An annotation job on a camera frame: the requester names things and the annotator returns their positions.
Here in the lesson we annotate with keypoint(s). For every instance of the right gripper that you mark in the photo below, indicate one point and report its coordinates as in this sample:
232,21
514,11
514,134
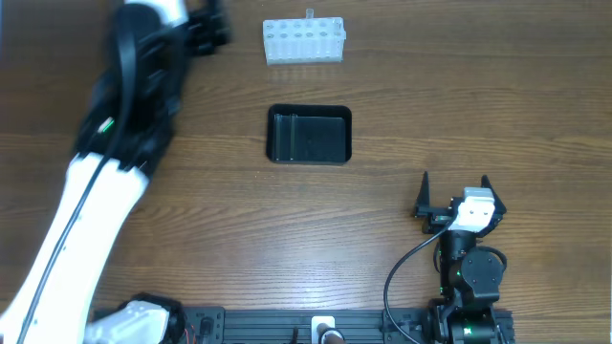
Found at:
435,220

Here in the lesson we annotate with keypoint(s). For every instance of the clear test tube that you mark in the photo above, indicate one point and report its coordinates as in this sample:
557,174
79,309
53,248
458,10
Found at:
309,13
292,138
279,138

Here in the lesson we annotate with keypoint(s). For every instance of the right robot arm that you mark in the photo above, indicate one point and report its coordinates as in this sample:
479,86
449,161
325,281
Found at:
471,277

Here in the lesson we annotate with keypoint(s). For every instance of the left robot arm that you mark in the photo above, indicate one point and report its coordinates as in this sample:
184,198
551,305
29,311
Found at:
91,205

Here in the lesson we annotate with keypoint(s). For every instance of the black tray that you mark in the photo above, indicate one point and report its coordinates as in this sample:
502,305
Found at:
318,138

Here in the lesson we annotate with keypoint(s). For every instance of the white test tube rack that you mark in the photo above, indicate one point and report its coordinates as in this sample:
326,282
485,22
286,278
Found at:
303,48

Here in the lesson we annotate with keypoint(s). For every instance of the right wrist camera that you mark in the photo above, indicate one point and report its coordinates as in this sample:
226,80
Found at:
473,208

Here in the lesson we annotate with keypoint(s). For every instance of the mounting rail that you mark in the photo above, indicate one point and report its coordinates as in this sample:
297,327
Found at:
268,327

